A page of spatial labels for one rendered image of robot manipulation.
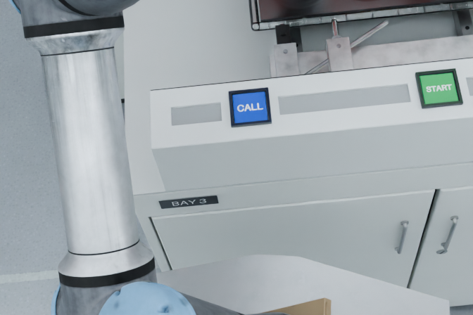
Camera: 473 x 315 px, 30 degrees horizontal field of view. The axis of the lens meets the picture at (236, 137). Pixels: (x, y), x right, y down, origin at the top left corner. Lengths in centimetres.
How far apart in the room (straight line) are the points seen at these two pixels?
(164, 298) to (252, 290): 34
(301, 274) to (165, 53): 44
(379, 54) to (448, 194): 26
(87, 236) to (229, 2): 59
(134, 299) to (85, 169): 16
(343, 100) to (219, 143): 18
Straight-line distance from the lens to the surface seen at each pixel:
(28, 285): 223
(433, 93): 124
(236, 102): 122
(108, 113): 103
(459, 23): 145
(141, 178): 135
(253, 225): 147
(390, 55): 136
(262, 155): 124
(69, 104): 102
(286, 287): 126
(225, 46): 145
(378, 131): 122
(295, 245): 157
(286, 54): 133
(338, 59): 132
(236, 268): 127
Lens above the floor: 201
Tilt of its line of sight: 62 degrees down
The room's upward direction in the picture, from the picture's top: 9 degrees counter-clockwise
